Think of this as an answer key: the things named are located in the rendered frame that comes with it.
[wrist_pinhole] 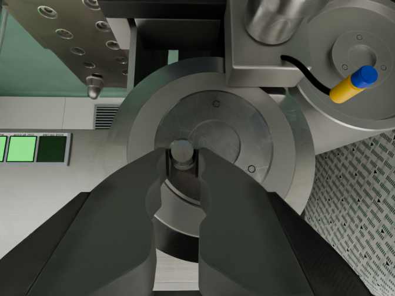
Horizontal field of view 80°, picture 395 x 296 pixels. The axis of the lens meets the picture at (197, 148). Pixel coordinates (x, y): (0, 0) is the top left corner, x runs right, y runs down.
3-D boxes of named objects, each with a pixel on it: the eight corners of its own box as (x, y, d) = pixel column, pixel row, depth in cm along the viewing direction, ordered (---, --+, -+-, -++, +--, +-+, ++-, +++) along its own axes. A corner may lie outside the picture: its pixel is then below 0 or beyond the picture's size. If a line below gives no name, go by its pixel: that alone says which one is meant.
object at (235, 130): (297, 172, 14) (186, 229, 14) (284, 175, 16) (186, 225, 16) (238, 70, 16) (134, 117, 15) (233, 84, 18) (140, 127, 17)
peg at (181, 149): (200, 160, 12) (172, 168, 11) (198, 167, 14) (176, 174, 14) (191, 133, 12) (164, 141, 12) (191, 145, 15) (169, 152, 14)
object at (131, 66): (144, -96, 22) (133, 94, 18) (168, 55, 45) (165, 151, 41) (138, -97, 22) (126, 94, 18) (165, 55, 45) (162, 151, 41)
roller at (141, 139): (288, 70, 17) (305, 236, 15) (230, 145, 43) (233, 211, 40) (129, 71, 17) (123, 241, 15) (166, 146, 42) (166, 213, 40)
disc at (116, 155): (303, 55, 18) (329, 261, 15) (300, 59, 19) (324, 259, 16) (110, 56, 18) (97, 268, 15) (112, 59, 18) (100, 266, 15)
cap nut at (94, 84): (100, 76, 50) (99, 96, 50) (106, 84, 54) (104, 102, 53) (83, 76, 50) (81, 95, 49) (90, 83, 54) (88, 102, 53)
